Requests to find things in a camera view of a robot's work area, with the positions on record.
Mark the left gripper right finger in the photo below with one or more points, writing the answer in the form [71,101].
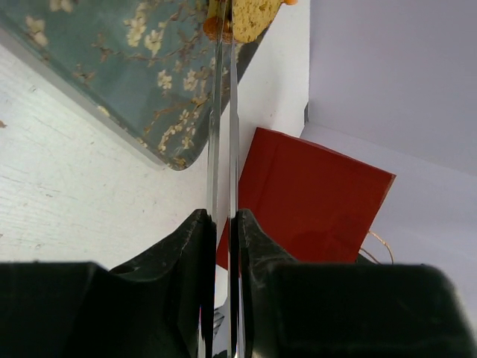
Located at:
[282,307]

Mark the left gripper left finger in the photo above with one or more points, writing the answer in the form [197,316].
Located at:
[160,303]

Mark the red paper bag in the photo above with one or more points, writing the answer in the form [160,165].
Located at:
[316,203]

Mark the sliced bread piece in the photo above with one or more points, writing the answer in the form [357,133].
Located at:
[241,21]

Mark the metal serving tongs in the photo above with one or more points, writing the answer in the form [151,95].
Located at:
[223,160]

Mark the floral metal tray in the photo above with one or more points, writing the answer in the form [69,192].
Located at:
[147,65]

